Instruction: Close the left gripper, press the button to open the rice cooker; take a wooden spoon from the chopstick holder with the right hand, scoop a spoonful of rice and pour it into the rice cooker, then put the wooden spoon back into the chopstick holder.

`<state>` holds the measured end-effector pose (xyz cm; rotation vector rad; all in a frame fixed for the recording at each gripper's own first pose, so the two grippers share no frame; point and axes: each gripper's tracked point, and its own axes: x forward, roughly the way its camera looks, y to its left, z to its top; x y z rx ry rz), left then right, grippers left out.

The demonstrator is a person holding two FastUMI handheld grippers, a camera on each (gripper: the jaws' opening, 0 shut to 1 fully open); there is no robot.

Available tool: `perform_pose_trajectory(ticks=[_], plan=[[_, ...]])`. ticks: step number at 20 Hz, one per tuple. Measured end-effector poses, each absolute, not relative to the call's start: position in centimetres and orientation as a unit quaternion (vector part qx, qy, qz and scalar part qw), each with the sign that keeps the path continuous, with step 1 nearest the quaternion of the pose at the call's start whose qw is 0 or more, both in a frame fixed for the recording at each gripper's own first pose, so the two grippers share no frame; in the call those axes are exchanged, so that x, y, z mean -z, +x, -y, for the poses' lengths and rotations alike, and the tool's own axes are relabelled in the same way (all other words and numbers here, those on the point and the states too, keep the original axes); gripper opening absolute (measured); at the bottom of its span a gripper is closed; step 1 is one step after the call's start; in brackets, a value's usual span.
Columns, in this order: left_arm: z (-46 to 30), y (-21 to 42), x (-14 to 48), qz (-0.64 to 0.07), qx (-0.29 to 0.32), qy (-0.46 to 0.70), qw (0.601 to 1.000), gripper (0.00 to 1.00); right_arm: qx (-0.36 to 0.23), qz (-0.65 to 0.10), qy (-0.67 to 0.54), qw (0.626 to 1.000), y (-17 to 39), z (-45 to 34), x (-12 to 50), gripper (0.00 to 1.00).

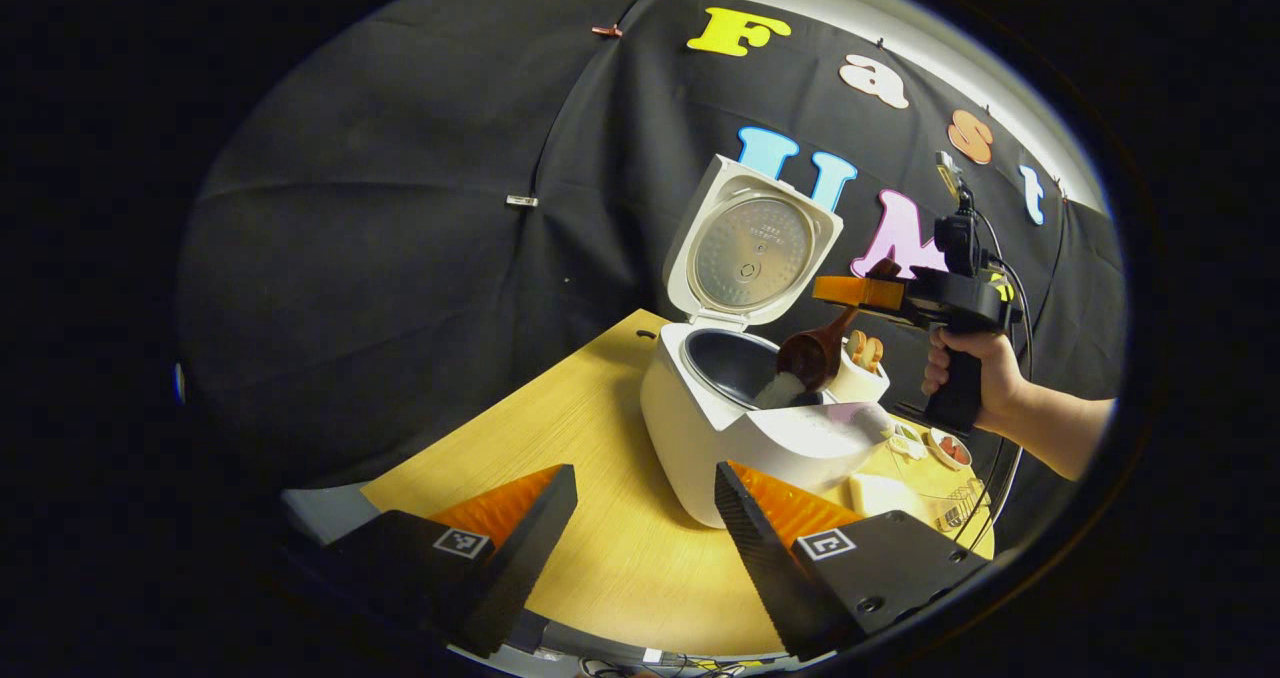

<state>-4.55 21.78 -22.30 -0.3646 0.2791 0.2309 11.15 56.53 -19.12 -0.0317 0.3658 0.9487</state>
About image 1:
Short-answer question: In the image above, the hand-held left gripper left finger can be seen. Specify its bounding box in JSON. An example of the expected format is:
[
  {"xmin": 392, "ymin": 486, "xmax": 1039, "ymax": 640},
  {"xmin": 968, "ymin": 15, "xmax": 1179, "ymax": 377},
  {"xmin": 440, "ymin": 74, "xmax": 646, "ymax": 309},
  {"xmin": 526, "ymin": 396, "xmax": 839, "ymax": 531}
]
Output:
[{"xmin": 320, "ymin": 464, "xmax": 579, "ymax": 659}]

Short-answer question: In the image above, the white rice cooker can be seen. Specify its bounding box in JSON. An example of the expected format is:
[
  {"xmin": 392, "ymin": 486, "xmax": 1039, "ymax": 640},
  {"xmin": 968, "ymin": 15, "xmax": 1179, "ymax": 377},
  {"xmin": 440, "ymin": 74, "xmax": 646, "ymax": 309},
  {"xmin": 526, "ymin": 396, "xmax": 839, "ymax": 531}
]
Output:
[{"xmin": 640, "ymin": 154, "xmax": 896, "ymax": 530}]

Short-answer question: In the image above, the white toaster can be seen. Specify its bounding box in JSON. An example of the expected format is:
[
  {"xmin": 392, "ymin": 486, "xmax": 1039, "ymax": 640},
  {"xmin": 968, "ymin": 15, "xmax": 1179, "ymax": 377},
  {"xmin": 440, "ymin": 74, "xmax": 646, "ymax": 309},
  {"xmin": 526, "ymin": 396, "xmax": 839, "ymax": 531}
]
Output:
[{"xmin": 825, "ymin": 343, "xmax": 891, "ymax": 405}]

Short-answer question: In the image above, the round white plate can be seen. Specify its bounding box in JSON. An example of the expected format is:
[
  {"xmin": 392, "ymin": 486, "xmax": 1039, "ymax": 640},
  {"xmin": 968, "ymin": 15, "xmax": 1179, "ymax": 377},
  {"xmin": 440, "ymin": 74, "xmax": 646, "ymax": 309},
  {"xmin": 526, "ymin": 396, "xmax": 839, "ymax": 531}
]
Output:
[{"xmin": 927, "ymin": 427, "xmax": 973, "ymax": 471}]

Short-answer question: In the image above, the brown wooden spoon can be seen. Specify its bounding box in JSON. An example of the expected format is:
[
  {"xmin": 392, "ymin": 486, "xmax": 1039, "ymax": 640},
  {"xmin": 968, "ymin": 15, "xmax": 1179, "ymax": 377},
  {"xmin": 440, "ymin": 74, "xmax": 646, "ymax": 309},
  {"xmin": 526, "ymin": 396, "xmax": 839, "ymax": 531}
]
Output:
[{"xmin": 777, "ymin": 258, "xmax": 901, "ymax": 395}]

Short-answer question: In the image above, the wire chopstick holder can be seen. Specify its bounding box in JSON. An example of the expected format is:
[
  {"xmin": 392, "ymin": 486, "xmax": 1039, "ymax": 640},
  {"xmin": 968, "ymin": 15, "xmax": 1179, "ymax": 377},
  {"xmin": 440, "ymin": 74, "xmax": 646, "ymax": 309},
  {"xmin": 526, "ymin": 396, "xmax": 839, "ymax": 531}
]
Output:
[{"xmin": 935, "ymin": 486, "xmax": 986, "ymax": 534}]

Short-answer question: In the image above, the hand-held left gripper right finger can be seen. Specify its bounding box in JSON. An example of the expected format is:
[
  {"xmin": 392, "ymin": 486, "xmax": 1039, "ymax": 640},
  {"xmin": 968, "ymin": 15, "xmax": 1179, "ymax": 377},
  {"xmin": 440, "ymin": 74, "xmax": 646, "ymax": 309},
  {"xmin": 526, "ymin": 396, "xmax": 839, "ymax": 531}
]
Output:
[{"xmin": 714, "ymin": 461, "xmax": 991, "ymax": 661}]

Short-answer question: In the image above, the clear rice container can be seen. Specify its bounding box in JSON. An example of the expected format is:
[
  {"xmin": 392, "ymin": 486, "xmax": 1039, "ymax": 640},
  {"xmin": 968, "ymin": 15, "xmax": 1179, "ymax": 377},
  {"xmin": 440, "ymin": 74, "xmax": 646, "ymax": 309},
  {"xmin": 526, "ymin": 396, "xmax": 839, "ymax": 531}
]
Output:
[{"xmin": 848, "ymin": 448, "xmax": 986, "ymax": 534}]

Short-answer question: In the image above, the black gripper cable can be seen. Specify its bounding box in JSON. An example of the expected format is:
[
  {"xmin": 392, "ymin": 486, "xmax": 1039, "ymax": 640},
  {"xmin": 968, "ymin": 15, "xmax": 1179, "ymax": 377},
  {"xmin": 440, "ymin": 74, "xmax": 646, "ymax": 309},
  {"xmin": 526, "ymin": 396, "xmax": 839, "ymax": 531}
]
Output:
[{"xmin": 950, "ymin": 208, "xmax": 1066, "ymax": 551}]

